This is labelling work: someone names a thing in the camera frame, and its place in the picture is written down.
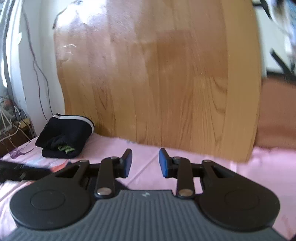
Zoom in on brown perforated cushion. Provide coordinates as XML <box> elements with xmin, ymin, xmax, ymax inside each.
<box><xmin>255</xmin><ymin>78</ymin><xmax>295</xmax><ymax>149</ymax></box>

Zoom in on thin black wall cable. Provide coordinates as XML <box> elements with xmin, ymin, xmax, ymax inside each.
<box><xmin>21</xmin><ymin>4</ymin><xmax>55</xmax><ymax>118</ymax></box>

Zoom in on black folded garment white stripe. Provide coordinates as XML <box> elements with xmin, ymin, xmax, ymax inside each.
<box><xmin>35</xmin><ymin>113</ymin><xmax>95</xmax><ymax>159</ymax></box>

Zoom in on black tape strips on wall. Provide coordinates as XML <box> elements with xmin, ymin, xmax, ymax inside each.
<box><xmin>252</xmin><ymin>1</ymin><xmax>295</xmax><ymax>80</ymax></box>

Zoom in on pink floral bed sheet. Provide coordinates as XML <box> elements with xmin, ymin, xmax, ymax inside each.
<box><xmin>1</xmin><ymin>133</ymin><xmax>295</xmax><ymax>239</ymax></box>

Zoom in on wooden headboard panel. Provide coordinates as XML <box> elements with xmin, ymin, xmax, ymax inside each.
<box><xmin>54</xmin><ymin>1</ymin><xmax>261</xmax><ymax>162</ymax></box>

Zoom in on white wire rack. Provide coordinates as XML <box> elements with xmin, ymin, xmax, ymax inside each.
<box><xmin>1</xmin><ymin>96</ymin><xmax>26</xmax><ymax>142</ymax></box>

